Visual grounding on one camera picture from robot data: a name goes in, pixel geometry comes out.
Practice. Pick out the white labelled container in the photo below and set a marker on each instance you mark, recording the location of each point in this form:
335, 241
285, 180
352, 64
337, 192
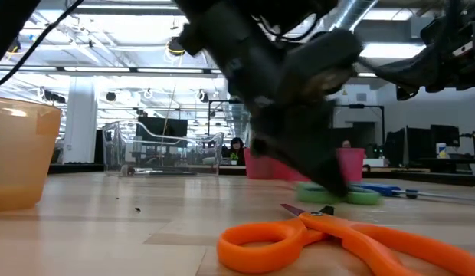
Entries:
441, 150

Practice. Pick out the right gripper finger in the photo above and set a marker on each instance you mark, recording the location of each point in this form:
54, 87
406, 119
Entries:
406, 76
406, 63

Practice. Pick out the orange translucent plastic bin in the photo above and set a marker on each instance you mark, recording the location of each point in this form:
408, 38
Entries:
23, 153

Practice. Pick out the black rail with light strips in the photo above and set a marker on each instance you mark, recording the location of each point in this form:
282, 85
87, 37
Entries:
95, 69

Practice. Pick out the black computer monitor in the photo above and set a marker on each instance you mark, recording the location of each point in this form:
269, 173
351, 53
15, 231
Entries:
161, 126
444, 134
413, 143

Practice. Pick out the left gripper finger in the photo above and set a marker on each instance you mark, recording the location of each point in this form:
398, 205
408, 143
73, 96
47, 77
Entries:
323, 130
287, 138

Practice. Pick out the black background rig frame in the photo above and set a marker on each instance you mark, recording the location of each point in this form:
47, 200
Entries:
222, 101
375, 106

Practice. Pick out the clear plastic bin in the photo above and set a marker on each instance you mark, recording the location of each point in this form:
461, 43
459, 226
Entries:
111, 149

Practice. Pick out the thick round paint brush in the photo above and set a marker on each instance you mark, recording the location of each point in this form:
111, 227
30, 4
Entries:
127, 170

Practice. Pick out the red translucent plastic bin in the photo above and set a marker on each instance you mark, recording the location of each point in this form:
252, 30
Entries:
350, 165

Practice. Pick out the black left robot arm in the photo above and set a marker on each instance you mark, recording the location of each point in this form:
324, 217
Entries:
7, 15

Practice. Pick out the white building column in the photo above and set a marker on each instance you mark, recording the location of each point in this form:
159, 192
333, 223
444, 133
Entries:
80, 130

